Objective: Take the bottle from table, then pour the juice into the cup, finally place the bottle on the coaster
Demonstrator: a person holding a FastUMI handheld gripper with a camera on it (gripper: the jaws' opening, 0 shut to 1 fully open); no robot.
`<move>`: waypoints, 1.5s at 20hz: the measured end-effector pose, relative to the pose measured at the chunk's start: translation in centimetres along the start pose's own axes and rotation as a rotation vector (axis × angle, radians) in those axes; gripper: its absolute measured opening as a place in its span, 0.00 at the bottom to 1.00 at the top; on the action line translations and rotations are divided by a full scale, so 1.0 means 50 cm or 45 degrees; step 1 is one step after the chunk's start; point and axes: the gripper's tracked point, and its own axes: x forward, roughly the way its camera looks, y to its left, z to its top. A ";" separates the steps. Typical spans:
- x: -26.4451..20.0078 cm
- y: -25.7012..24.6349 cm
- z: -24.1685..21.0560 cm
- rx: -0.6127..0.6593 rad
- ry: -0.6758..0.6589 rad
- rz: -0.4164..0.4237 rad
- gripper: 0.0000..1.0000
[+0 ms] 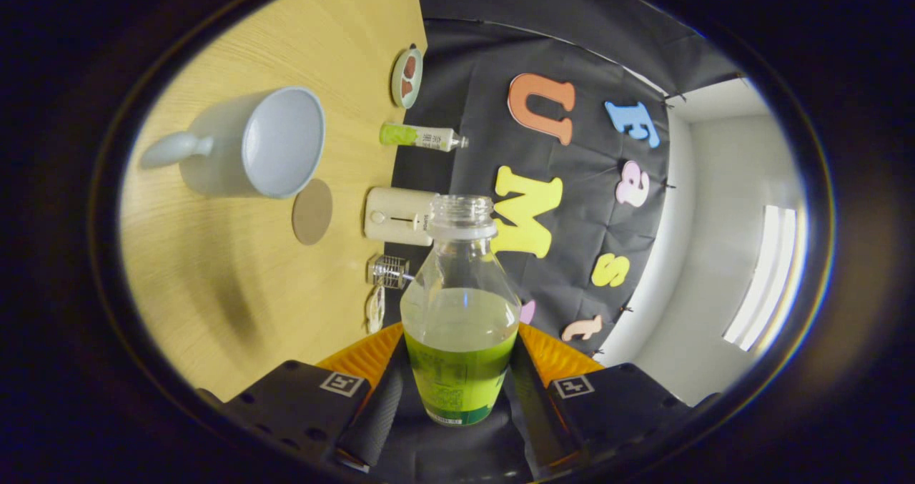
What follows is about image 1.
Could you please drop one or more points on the white cup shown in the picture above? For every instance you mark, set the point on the white cup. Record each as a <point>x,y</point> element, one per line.
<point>279,141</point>

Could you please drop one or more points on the black backdrop cloth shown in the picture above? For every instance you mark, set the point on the black backdrop cloth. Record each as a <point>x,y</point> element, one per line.
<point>472,112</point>

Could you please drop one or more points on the wooden table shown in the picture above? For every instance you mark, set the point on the wooden table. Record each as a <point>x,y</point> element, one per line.
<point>214,277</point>

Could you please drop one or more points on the clear juice bottle green label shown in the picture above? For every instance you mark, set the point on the clear juice bottle green label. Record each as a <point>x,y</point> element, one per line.
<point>461,369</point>

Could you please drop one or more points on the tall white green drink bottle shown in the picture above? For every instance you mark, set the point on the tall white green drink bottle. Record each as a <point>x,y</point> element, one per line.
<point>422,137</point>

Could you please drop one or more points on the ceiling light panel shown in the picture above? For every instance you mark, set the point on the ceiling light panel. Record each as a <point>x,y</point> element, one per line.
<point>761,277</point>

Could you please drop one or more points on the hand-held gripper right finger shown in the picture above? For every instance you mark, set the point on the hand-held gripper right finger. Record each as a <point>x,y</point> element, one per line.
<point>529,412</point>

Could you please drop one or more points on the pale green plate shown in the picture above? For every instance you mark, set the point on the pale green plate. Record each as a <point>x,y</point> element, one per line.
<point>396,76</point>

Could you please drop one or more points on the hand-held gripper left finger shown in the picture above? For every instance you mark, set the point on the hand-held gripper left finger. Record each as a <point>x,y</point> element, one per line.
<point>375,420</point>

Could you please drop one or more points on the white toaster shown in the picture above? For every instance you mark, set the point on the white toaster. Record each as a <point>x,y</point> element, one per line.
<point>393,216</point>

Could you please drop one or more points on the round brown coaster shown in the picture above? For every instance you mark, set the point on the round brown coaster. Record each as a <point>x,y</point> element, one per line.
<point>312,212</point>

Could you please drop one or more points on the white compartment tray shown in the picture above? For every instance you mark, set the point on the white compartment tray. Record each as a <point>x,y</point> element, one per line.
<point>374,309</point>

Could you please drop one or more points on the brown food piece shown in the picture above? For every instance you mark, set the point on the brown food piece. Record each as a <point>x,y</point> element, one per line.
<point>410,66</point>
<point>407,88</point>

